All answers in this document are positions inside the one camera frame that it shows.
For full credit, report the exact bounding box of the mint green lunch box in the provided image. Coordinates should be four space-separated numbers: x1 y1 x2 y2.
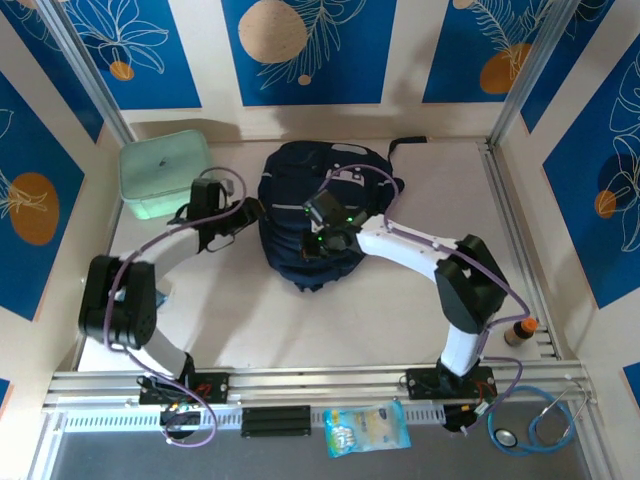
118 130 211 221

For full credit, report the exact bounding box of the brown bottle orange cap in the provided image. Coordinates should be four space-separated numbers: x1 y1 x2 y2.
502 317 539 349

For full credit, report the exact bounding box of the white slotted cable duct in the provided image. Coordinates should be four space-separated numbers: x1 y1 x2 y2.
59 404 446 434

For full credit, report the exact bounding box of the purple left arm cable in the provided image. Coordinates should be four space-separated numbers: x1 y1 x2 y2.
104 167 249 449

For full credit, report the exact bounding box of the blue stethoscope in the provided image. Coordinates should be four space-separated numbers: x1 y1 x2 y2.
487 384 599 457

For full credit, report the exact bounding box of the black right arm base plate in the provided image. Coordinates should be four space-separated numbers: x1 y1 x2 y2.
405 367 499 401

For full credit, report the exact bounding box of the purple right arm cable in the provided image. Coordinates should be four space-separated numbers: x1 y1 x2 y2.
327 163 531 436

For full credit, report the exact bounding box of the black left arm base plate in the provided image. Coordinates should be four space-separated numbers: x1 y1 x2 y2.
138 370 231 405

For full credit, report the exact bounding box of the navy blue backpack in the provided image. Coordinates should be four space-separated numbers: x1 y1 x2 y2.
257 134 429 294

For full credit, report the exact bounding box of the aluminium corner post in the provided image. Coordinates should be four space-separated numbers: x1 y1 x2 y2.
487 0 584 146
37 0 134 144

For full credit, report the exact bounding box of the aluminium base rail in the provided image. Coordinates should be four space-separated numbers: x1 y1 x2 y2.
42 357 599 411

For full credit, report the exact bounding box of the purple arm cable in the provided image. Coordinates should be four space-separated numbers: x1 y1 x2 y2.
327 163 531 436
104 167 249 449

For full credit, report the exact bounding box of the aluminium side rail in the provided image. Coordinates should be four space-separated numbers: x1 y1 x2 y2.
477 139 559 361

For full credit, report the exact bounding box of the black ribbed block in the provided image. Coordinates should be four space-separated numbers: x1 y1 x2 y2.
241 405 312 439

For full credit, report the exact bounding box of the blue yellow snack bag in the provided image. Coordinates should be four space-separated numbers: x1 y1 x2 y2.
323 399 412 459

